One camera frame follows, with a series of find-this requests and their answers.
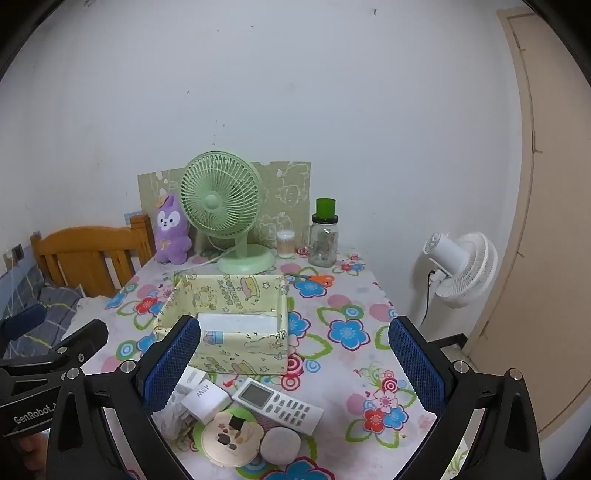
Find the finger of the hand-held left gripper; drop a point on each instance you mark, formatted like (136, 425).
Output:
(83, 341)

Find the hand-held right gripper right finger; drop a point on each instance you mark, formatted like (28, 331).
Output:
(418, 369)

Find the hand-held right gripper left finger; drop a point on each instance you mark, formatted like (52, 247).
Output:
(171, 364)

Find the white charger block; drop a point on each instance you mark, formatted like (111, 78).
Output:
(205, 399)

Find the yellow printed storage box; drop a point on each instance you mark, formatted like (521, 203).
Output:
(240, 350)

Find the cream round compact case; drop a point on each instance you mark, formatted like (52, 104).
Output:
(233, 436)

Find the grey remote control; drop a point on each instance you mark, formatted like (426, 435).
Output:
(277, 406)

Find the small white plug adapter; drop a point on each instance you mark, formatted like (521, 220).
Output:
(191, 376)

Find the clear plastic packet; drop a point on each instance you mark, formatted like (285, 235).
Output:
(171, 420)

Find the grey plaid bedding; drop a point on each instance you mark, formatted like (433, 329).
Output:
(41, 304)

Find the white standing fan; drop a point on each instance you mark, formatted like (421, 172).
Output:
(461, 272)

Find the purple plush toy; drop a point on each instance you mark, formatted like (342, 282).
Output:
(171, 230)

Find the grey round powder puff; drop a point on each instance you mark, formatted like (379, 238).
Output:
(280, 445)

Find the glass mug jar green lid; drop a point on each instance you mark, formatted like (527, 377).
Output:
(323, 240)

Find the cotton swab container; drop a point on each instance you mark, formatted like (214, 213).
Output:
(285, 244)

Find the green desk fan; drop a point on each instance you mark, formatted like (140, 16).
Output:
(212, 203)

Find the beige door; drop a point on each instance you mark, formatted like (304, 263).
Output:
(554, 230)

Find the beige printed board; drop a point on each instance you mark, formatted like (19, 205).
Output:
(286, 184)

